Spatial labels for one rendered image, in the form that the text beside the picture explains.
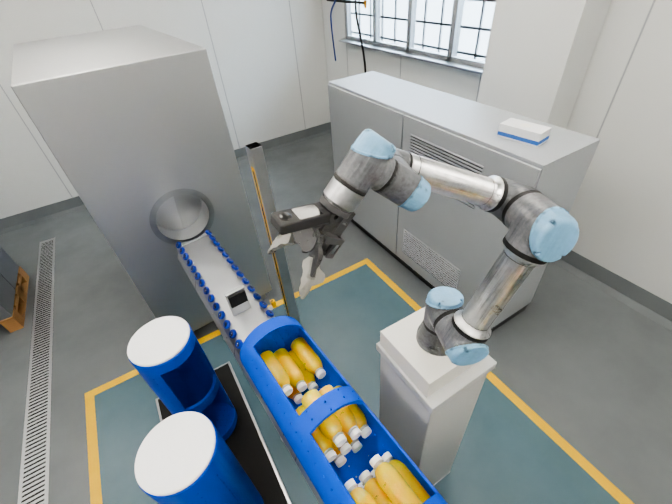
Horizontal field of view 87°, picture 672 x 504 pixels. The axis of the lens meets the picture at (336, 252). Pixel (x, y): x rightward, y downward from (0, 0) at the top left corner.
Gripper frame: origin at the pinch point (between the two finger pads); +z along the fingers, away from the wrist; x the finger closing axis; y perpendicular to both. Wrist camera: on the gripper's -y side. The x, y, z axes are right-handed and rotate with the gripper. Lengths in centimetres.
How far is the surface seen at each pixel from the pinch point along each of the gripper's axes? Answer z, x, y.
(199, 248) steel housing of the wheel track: 89, 130, 72
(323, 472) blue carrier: 50, -28, 32
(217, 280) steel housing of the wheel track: 84, 94, 67
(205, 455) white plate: 85, 2, 22
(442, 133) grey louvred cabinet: -56, 85, 159
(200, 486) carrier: 92, -5, 21
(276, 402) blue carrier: 56, -1, 34
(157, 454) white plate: 95, 12, 12
